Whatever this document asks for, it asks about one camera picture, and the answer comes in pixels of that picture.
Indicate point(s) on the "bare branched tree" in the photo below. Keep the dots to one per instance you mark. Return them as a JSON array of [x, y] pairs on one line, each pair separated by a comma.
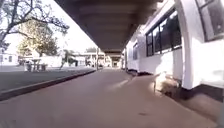
[[20, 13]]

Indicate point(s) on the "white building with dark windows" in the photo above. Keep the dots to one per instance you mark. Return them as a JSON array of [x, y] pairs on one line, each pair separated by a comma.
[[200, 60]]

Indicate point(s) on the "covered walkway roof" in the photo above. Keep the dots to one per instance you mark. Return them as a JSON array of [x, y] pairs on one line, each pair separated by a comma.
[[110, 23]]

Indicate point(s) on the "walkway roof post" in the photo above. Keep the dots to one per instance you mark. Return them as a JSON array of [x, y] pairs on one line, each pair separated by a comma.
[[97, 58]]

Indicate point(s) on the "distant low building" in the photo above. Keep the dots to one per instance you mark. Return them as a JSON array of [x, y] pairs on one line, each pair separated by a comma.
[[85, 58]]

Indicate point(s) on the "low white building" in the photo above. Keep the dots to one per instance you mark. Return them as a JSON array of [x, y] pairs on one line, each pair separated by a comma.
[[6, 58]]

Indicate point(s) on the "dark kerb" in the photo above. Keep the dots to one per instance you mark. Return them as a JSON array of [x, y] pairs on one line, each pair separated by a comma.
[[33, 87]]

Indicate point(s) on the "picnic table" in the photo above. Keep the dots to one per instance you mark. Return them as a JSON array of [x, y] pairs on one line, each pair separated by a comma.
[[35, 65]]

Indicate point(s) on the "leafy tree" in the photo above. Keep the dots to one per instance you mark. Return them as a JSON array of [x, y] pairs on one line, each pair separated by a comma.
[[40, 41]]

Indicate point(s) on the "reddish brown paved path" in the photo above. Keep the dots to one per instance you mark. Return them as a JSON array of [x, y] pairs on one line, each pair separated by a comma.
[[100, 100]]

